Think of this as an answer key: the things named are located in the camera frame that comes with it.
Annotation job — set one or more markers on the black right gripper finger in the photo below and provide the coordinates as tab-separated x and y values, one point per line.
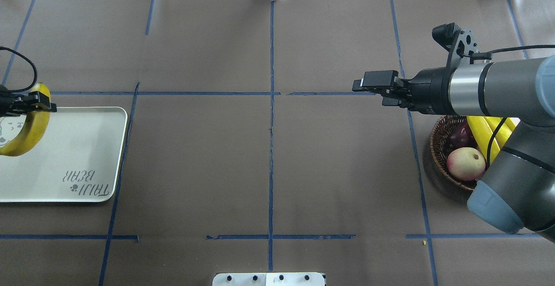
376	81
395	102

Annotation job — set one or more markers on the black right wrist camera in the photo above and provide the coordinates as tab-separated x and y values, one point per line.
460	43

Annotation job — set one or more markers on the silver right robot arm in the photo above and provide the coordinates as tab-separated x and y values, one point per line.
517	189

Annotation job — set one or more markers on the yellow banana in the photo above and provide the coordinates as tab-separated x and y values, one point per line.
32	131
482	135
505	131

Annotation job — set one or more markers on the brown wicker basket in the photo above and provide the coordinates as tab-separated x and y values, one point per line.
438	149

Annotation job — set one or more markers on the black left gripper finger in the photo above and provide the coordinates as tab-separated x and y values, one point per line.
31	98
27	108

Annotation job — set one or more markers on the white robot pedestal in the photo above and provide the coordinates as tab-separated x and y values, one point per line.
270	279

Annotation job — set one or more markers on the dark red fruit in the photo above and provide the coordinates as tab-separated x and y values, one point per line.
462	137

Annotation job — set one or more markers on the white bear tray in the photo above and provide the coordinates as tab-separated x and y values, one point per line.
77	160

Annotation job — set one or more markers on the pink white apple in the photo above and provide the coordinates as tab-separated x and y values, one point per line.
466	164

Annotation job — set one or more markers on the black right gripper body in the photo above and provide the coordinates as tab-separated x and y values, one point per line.
432	90

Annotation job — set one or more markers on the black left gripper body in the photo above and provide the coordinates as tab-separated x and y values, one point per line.
22	101

